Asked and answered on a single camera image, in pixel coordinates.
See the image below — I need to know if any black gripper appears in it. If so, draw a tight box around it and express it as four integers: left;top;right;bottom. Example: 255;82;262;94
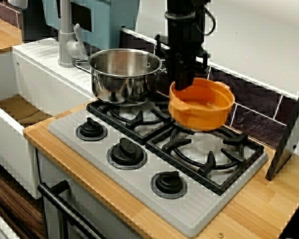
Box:
154;14;211;91

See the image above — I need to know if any orange plastic pot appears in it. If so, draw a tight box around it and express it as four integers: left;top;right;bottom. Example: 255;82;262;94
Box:
168;77;236;132

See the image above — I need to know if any stainless steel pot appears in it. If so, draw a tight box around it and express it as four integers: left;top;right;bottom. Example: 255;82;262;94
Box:
72;48;167;105

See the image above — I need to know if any black burner grate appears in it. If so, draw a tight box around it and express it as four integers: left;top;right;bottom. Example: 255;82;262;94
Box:
145;125;265;196
86;97;180;145

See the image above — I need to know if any black stove knob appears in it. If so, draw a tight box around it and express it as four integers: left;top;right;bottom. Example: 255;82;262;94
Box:
150;170;187;200
76;118;108;141
107;137;148;170

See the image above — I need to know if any grey stove top plate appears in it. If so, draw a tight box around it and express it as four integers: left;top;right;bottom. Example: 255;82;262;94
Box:
46;99;270;239

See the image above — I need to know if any black rectangular plate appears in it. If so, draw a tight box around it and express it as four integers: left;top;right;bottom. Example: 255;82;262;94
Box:
71;3;93;32

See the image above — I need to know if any dark grey side panel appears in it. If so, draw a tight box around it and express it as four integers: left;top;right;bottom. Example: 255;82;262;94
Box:
265;72;299;181

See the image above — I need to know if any grey toy faucet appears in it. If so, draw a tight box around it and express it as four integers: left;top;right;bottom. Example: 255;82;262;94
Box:
57;0;88;68

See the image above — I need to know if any white sink basin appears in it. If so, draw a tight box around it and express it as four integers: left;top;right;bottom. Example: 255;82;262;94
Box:
0;37;99;200

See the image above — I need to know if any white toy oven door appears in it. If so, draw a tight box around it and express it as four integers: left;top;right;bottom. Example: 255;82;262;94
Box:
36;149;145;239

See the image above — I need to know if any white rounded object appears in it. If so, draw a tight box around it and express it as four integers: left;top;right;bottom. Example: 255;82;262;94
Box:
7;0;28;8

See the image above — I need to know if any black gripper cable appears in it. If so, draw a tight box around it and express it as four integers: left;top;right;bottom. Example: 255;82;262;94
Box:
204;7;217;35

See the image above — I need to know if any black oven door handle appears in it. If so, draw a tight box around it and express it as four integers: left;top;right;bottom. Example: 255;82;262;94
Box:
37;180;105;239

